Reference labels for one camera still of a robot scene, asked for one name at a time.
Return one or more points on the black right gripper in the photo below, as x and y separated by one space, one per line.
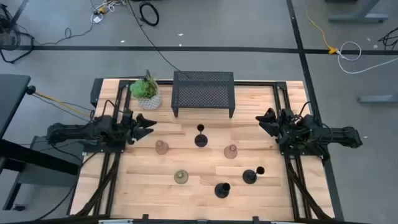
284 127

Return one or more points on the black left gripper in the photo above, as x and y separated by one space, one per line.
130 126

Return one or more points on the pink ribbed glass candle holder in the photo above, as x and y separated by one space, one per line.
230 152
162 147

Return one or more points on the tall black candlestick holder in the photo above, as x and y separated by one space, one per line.
249 176
221 191
201 140

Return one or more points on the green ribbed glass candle holder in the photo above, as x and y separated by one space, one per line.
181 176

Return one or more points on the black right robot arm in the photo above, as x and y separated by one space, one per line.
329 133

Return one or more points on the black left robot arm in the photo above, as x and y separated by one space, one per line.
77 132

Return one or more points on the white patterned plant pot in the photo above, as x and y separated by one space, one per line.
150 103

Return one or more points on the green succulent plant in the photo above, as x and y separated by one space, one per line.
143 88

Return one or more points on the black perforated metal shelf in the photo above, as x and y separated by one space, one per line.
202 90

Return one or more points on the black stand beam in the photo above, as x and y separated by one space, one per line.
40 157

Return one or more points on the grey desk foot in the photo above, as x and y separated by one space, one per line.
377 99

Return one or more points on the yellow rod with black knob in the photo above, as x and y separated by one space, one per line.
30 90

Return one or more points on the black desk top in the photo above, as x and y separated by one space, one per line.
12 93

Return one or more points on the grey desk leg base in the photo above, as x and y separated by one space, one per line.
357 17

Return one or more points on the black aluminium rig frame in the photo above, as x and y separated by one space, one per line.
290 193

